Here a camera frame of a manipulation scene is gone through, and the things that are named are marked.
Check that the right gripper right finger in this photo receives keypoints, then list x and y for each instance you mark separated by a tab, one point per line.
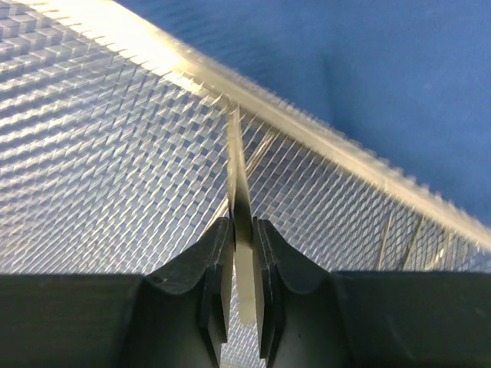
310	317

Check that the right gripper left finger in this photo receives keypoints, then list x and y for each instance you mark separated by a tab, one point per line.
176	316

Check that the steel tweezers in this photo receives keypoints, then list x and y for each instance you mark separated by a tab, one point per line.
241	215
398	240

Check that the metal mesh instrument tray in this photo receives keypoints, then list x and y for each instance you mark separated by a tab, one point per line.
110	164

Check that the blue surgical wrap cloth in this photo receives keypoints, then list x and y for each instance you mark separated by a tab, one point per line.
409	80

